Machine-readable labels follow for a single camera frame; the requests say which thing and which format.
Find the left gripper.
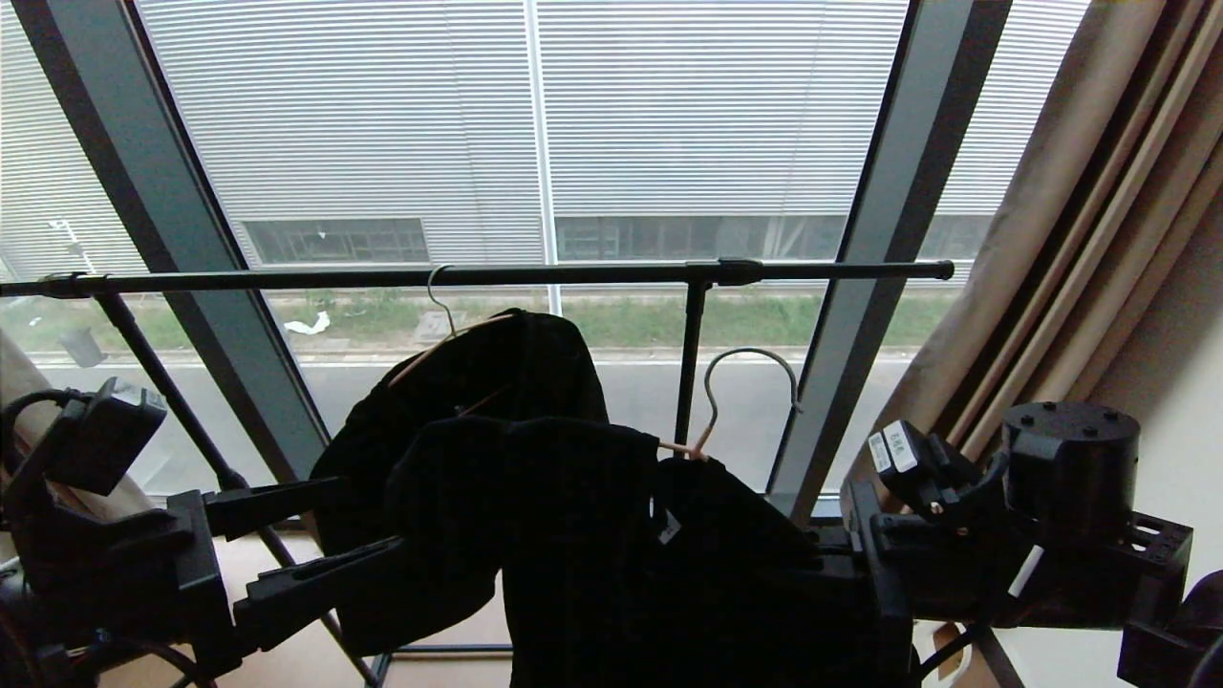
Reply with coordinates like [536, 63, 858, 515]
[19, 477, 413, 676]

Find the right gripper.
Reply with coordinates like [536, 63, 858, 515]
[845, 482, 1029, 688]

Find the pink clothes hanger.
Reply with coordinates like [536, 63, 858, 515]
[387, 265, 522, 421]
[657, 347, 804, 462]

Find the black garment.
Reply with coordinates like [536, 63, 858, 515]
[311, 308, 610, 660]
[387, 416, 909, 688]

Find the black clothes rack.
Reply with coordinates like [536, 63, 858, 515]
[0, 258, 956, 688]

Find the window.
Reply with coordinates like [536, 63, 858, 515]
[0, 0, 1095, 527]

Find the black cable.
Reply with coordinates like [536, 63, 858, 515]
[912, 624, 981, 688]
[0, 386, 93, 452]

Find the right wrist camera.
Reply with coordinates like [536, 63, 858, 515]
[865, 419, 1009, 522]

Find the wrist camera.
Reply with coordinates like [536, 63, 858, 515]
[0, 377, 170, 500]
[865, 419, 1009, 522]

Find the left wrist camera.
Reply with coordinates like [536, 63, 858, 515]
[0, 377, 170, 500]

